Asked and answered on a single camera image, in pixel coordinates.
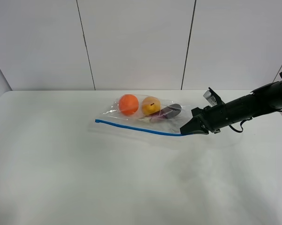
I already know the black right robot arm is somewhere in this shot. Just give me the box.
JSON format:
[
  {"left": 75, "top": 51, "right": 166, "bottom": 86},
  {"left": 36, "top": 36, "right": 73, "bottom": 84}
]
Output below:
[{"left": 180, "top": 72, "right": 282, "bottom": 135}]

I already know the orange fruit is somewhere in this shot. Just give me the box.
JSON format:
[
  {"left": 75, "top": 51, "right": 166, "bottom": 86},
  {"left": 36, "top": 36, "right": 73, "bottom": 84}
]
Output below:
[{"left": 119, "top": 94, "right": 139, "bottom": 116}]

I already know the black camera cable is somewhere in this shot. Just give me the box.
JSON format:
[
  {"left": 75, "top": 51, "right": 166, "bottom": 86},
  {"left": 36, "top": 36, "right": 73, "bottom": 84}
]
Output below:
[{"left": 229, "top": 117, "right": 253, "bottom": 134}]

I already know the yellow pear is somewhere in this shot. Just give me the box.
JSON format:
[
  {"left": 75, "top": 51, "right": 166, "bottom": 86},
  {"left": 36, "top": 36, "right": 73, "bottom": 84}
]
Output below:
[{"left": 141, "top": 96, "right": 161, "bottom": 116}]

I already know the dark purple eggplant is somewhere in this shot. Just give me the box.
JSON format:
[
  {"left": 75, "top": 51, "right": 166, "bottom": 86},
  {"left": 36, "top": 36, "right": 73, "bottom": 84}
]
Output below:
[{"left": 139, "top": 104, "right": 182, "bottom": 123}]

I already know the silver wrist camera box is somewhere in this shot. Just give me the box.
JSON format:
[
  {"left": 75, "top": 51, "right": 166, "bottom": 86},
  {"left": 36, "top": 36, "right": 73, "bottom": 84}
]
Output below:
[{"left": 203, "top": 87, "right": 224, "bottom": 106}]

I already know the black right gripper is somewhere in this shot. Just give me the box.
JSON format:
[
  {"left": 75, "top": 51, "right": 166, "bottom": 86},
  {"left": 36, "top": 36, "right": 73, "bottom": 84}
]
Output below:
[{"left": 180, "top": 105, "right": 228, "bottom": 135}]

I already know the clear zip bag blue seal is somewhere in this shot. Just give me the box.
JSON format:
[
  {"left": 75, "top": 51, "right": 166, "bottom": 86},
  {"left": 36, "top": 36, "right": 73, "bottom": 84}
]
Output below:
[{"left": 94, "top": 94, "right": 193, "bottom": 137}]

